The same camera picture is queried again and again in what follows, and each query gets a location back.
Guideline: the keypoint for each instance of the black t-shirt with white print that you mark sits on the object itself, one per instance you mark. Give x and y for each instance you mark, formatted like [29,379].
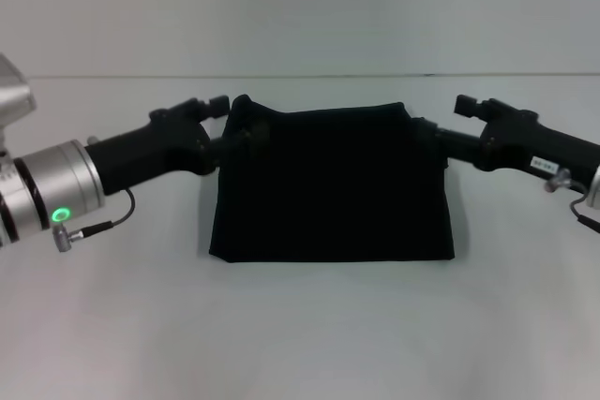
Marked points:
[333,184]

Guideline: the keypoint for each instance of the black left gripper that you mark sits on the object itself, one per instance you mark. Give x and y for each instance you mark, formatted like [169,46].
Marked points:
[150,152]

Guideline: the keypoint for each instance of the silver left camera mount bracket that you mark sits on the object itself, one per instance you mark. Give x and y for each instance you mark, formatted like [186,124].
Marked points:
[7,168]

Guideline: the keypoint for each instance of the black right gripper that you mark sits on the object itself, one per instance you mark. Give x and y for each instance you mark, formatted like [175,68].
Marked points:
[529,147]

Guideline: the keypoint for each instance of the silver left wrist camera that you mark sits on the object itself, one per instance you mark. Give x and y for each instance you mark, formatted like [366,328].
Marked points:
[14,91]

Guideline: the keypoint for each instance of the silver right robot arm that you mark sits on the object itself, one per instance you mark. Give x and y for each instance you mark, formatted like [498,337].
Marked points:
[595,189]

